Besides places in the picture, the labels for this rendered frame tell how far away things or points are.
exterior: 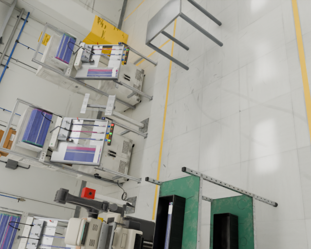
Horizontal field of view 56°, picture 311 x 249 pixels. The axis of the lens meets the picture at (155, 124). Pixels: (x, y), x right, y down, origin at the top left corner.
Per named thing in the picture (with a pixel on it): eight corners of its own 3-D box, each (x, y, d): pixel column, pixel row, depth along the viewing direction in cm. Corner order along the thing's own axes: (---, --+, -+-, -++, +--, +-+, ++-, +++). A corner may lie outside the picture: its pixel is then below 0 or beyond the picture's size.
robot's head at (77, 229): (69, 245, 250) (61, 243, 237) (75, 219, 260) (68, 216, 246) (85, 247, 248) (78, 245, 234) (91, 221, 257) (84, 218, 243)
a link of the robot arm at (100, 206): (58, 188, 227) (54, 202, 222) (61, 187, 223) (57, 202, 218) (106, 201, 249) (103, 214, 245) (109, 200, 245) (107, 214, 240)
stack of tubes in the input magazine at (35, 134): (53, 114, 430) (34, 107, 416) (42, 146, 407) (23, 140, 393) (49, 117, 439) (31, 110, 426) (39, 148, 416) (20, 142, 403)
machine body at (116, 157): (136, 141, 493) (103, 128, 461) (129, 182, 461) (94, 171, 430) (115, 150, 540) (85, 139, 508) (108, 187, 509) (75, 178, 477)
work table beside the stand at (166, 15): (223, 45, 398) (179, 12, 357) (187, 70, 447) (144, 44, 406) (221, 22, 421) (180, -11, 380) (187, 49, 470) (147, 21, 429)
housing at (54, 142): (66, 120, 447) (62, 116, 434) (58, 150, 425) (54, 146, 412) (61, 120, 448) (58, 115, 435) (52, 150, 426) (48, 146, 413)
